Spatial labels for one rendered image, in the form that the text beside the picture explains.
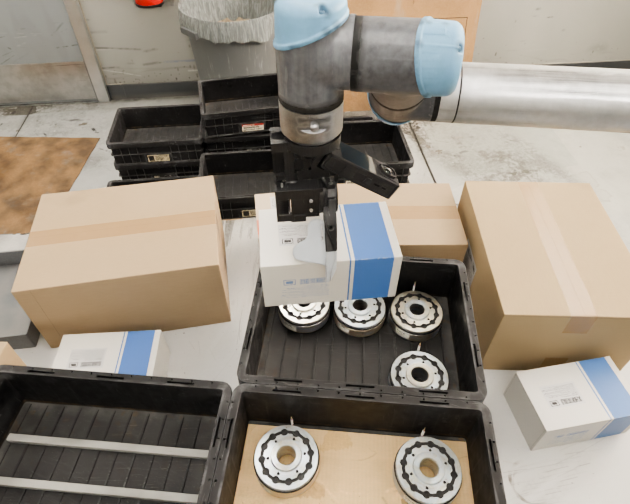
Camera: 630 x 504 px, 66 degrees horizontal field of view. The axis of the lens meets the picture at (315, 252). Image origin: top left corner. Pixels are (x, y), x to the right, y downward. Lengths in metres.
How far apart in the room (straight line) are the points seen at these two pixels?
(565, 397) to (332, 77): 0.76
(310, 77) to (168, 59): 2.93
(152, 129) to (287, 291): 1.84
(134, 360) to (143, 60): 2.65
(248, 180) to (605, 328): 1.44
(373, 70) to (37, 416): 0.80
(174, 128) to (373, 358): 1.76
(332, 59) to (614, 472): 0.91
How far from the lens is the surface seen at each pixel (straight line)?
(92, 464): 0.93
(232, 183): 2.04
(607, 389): 1.10
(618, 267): 1.16
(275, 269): 0.67
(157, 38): 3.39
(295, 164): 0.62
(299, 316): 0.95
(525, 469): 1.06
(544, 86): 0.67
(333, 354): 0.94
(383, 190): 0.64
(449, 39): 0.53
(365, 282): 0.72
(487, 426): 0.81
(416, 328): 0.95
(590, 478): 1.10
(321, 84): 0.53
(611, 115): 0.70
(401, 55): 0.52
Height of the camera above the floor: 1.63
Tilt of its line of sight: 46 degrees down
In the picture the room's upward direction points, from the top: straight up
